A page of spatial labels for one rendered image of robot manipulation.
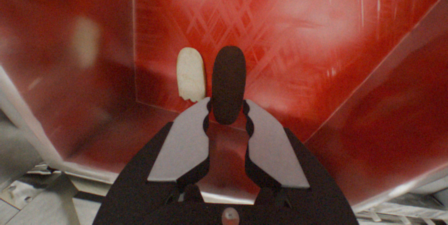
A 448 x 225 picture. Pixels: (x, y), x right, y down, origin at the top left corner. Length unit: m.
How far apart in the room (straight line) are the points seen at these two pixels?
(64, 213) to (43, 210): 0.07
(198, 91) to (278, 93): 0.11
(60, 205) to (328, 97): 0.56
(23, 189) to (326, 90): 0.49
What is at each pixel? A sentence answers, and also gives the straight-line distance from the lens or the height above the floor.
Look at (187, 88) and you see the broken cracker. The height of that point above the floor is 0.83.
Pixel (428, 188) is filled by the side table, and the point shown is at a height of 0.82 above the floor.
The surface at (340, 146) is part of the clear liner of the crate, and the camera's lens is 0.23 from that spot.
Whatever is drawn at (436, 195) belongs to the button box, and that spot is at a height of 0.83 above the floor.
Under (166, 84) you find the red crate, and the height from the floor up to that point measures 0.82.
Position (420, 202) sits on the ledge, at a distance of 0.70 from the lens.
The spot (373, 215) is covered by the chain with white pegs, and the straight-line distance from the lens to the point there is 0.65.
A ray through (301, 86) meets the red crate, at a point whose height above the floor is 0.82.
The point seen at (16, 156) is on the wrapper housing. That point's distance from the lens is 0.35.
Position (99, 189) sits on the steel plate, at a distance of 0.62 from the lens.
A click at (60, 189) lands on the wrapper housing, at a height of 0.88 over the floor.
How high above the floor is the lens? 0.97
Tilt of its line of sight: 60 degrees down
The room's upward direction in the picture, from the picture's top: 177 degrees counter-clockwise
